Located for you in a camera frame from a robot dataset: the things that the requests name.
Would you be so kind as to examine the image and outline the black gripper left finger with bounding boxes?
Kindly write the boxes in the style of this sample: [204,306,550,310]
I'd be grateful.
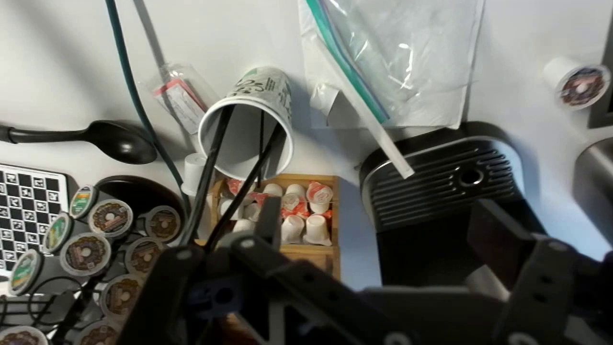
[121,197,410,345]

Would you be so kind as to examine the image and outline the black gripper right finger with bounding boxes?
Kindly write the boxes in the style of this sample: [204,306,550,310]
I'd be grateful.
[468,197,613,345]

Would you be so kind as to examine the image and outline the wooden stand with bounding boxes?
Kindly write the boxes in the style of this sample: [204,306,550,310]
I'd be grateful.
[194,170,343,283]

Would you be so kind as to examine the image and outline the steel container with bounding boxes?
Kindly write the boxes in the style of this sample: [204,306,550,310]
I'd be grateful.
[573,135,613,212]

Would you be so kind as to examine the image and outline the brown lid coffee pod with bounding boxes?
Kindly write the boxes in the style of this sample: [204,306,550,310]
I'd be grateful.
[100,273,146,318]
[58,231,114,277]
[0,323,50,345]
[123,235,165,275]
[75,318,123,345]
[87,197,137,241]
[144,204,184,245]

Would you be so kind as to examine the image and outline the small white creamer cup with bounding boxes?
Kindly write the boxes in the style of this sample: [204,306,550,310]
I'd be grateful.
[181,151,207,199]

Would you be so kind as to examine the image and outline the black coffee machine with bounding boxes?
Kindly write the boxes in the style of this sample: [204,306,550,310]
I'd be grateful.
[359,120,545,289]

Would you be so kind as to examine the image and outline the patterned paper cup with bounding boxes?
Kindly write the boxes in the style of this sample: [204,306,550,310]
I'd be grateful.
[196,63,297,183]

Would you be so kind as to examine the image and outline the green lid coffee pod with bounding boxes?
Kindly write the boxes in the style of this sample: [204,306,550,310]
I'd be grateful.
[6,247,46,296]
[68,183,100,220]
[43,210,75,254]

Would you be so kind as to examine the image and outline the black plastic spoon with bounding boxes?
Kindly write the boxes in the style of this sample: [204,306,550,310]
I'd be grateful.
[0,118,160,166]

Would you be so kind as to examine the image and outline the clear plastic packet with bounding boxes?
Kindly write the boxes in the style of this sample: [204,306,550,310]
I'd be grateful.
[152,59,217,132]

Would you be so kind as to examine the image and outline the checkerboard calibration card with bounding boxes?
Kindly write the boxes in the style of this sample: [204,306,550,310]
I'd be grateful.
[0,160,71,283]

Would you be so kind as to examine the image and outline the clear zip plastic bag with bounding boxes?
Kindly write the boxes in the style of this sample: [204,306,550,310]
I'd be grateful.
[296,0,489,181]

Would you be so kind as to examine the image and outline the black wire pod carousel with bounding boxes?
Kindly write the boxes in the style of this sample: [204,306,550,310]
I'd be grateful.
[0,174,194,345]

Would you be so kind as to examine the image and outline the green cable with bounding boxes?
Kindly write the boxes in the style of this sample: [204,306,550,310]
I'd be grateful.
[104,0,192,212]

